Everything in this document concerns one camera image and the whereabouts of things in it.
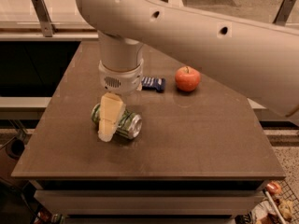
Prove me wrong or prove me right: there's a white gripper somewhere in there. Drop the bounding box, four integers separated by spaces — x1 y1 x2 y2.
98 59 144 142

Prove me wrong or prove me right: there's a green soda can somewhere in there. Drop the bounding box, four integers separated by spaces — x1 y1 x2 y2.
91 104 142 140

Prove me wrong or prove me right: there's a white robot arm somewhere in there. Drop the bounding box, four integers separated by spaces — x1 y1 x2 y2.
76 0 299 125

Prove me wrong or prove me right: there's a blue snack bar wrapper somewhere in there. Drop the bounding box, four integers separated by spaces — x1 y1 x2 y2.
141 77 165 92

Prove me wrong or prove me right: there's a red apple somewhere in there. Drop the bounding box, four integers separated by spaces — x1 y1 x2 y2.
175 66 201 92

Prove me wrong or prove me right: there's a dark round bin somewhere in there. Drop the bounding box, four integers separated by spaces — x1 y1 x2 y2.
6 139 24 160

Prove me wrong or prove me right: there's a glass railing panel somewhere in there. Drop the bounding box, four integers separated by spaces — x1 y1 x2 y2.
0 0 299 34

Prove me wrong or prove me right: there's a left metal railing bracket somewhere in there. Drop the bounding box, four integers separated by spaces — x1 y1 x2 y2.
31 0 54 37

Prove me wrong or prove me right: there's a wire basket with snacks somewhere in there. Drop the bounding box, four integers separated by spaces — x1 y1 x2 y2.
235 180 299 224

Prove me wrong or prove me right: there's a right metal railing bracket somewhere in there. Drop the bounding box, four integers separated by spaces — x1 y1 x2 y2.
273 0 297 26

